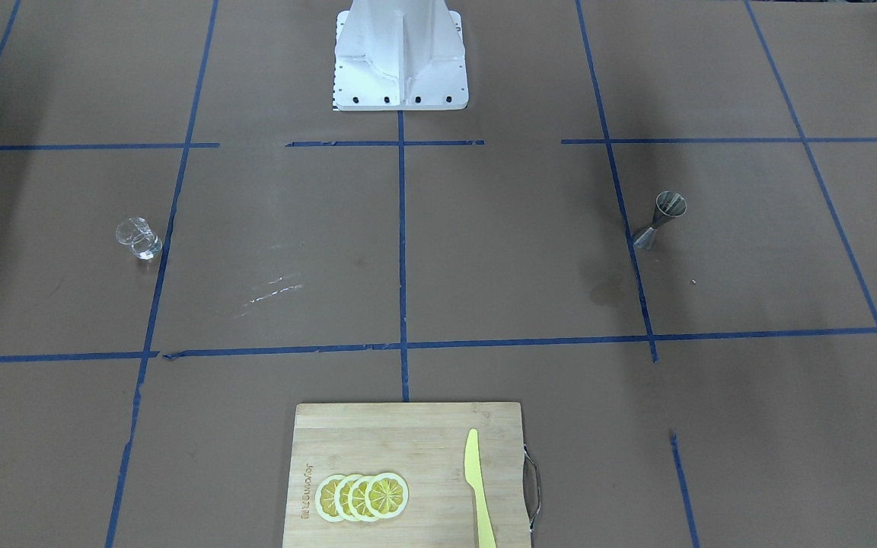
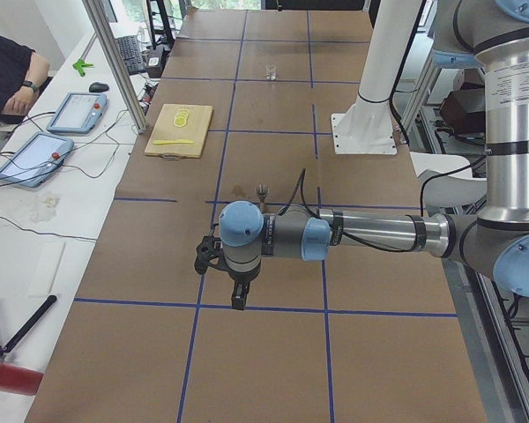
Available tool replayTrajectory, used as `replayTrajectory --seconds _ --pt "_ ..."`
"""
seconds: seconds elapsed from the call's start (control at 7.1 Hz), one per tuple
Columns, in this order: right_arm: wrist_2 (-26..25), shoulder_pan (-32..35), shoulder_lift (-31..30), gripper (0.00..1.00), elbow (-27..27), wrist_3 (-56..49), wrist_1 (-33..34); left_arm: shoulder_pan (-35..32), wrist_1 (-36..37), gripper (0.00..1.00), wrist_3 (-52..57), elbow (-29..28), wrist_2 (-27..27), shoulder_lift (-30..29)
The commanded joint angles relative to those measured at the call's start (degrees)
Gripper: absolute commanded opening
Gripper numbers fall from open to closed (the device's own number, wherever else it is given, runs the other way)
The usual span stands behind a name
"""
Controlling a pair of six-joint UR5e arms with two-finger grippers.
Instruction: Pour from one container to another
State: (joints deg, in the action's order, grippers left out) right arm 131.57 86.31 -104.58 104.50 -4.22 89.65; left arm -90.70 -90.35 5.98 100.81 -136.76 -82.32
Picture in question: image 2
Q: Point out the teach pendant tablet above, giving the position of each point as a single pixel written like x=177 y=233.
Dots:
x=36 y=160
x=78 y=114

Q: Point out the white chair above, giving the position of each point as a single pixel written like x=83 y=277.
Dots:
x=461 y=188

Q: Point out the steel measuring jigger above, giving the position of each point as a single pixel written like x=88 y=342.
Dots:
x=262 y=193

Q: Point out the red cylinder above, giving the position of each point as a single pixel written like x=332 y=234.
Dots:
x=19 y=380

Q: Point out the yellow plastic knife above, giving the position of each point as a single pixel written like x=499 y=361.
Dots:
x=177 y=141

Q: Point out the green plastic clamp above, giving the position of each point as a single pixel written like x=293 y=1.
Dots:
x=80 y=66

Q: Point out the seated person in black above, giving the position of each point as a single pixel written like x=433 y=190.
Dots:
x=23 y=77

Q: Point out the lemon slices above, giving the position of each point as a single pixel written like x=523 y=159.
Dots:
x=181 y=118

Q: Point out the clear glass shaker cup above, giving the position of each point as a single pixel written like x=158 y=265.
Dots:
x=270 y=72

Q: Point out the crumpled white tissue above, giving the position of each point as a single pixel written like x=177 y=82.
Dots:
x=42 y=208

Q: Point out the aluminium frame post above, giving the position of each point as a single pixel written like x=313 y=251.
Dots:
x=102 y=29

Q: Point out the wooden cutting board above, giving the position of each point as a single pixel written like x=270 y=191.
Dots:
x=196 y=130

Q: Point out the black rod tool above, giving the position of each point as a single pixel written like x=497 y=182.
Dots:
x=29 y=324

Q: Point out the black keyboard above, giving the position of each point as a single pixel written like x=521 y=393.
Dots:
x=130 y=52

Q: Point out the near teach pendant tablet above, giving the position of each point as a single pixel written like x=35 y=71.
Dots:
x=36 y=160

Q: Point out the far teach pendant tablet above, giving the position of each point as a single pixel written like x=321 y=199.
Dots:
x=78 y=114

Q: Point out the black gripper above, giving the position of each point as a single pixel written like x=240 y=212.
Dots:
x=242 y=279

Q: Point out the black computer mouse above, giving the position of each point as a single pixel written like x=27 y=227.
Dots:
x=98 y=87

